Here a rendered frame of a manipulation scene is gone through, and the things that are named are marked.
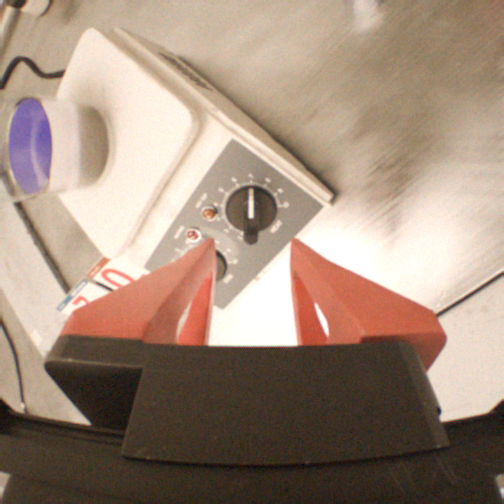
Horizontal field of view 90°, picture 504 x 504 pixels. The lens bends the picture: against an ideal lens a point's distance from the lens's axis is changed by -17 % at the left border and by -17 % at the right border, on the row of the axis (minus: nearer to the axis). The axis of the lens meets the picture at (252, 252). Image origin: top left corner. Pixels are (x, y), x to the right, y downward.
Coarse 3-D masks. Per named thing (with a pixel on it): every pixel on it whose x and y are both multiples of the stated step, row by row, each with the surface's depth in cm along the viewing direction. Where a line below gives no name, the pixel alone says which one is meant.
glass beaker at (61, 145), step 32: (0, 96) 11; (32, 96) 12; (0, 128) 11; (32, 128) 12; (64, 128) 14; (96, 128) 16; (0, 160) 11; (32, 160) 12; (64, 160) 14; (96, 160) 16; (0, 192) 12; (32, 192) 14; (64, 192) 16
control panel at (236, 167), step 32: (224, 160) 17; (256, 160) 17; (224, 192) 18; (288, 192) 18; (192, 224) 20; (224, 224) 20; (288, 224) 20; (160, 256) 21; (224, 256) 21; (256, 256) 21; (224, 288) 23
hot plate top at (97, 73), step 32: (96, 32) 16; (96, 64) 16; (128, 64) 15; (64, 96) 18; (96, 96) 17; (128, 96) 16; (160, 96) 15; (128, 128) 17; (160, 128) 16; (192, 128) 15; (128, 160) 17; (160, 160) 16; (96, 192) 19; (128, 192) 18; (96, 224) 20; (128, 224) 18
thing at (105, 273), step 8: (120, 256) 27; (112, 264) 28; (120, 264) 28; (128, 264) 28; (104, 272) 29; (112, 272) 29; (120, 272) 29; (128, 272) 29; (136, 272) 29; (144, 272) 29; (104, 280) 30; (112, 280) 30; (120, 280) 30; (128, 280) 30
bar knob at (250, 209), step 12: (240, 192) 18; (252, 192) 17; (264, 192) 18; (228, 204) 18; (240, 204) 18; (252, 204) 17; (264, 204) 18; (228, 216) 19; (240, 216) 19; (252, 216) 17; (264, 216) 19; (240, 228) 19; (252, 228) 18; (264, 228) 19; (252, 240) 18
